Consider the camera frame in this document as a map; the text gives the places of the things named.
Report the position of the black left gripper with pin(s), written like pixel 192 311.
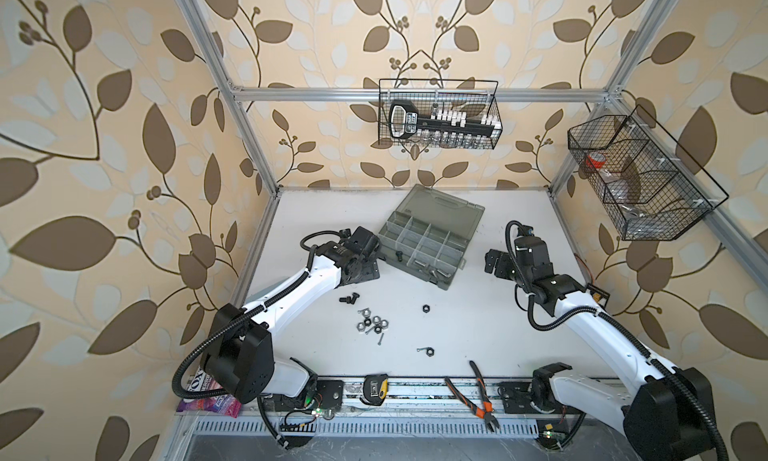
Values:
pixel 371 268

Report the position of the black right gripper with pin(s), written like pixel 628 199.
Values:
pixel 503 259

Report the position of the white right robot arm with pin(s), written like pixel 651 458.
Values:
pixel 665 412

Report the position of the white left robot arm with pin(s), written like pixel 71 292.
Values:
pixel 238 358

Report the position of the pile of silver nuts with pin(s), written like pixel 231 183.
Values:
pixel 370 323

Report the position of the grey plastic organizer box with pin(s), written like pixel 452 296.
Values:
pixel 431 228

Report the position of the yellow black tape measure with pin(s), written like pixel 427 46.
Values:
pixel 375 389

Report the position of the pink candy bag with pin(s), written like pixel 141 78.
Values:
pixel 225 405

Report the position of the socket set on rail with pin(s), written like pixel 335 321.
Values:
pixel 404 121

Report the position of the black wire basket back wall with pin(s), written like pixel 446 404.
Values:
pixel 475 97

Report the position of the black wire basket wall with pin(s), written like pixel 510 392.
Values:
pixel 475 97
pixel 653 187

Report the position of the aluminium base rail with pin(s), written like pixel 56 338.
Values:
pixel 413 408

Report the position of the black wire basket right wall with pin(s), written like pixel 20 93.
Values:
pixel 653 187

